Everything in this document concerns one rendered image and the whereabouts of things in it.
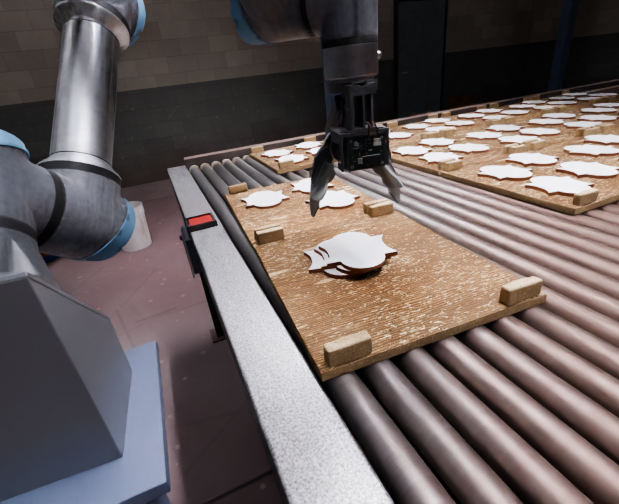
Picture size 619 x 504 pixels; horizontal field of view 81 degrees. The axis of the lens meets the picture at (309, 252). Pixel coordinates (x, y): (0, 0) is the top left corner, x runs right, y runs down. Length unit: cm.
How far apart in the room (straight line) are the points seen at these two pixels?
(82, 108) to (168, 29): 523
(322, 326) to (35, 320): 32
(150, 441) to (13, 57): 565
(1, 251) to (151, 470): 29
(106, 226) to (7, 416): 27
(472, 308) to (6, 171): 61
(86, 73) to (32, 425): 51
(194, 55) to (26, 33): 189
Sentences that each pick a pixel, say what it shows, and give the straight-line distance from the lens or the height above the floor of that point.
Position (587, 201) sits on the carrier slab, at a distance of 98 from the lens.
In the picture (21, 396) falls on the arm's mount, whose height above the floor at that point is 100.
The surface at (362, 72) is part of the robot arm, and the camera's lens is 53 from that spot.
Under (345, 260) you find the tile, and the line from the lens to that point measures 62.
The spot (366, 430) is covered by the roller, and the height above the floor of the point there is 91.
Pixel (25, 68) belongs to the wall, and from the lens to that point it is 596.
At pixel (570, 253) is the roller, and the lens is 80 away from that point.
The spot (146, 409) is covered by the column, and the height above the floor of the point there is 87.
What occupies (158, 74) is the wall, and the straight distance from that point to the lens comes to 585.
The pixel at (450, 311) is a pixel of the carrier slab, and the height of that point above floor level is 94.
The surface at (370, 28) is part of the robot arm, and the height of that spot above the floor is 129.
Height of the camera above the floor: 126
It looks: 27 degrees down
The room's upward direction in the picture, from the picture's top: 7 degrees counter-clockwise
